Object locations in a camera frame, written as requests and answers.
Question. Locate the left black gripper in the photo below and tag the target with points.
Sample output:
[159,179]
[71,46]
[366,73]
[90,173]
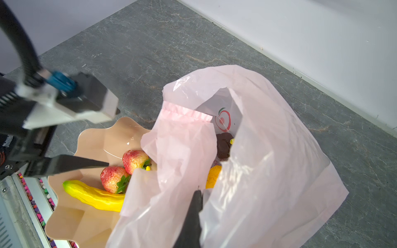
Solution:
[21,146]

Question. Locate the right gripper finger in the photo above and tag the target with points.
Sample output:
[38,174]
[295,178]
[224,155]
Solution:
[189,236]

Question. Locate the long yellow banana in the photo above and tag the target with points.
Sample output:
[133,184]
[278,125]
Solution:
[99,199]

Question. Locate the red strawberry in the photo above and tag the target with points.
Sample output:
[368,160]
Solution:
[136,159]
[115,179]

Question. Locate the dark purple plum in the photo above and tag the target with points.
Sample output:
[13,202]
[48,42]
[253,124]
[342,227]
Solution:
[223,145]

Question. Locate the pink plastic bag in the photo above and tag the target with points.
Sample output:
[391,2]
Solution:
[276,189]

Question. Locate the beige scalloped fruit bowl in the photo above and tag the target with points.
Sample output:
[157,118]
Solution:
[73,220]

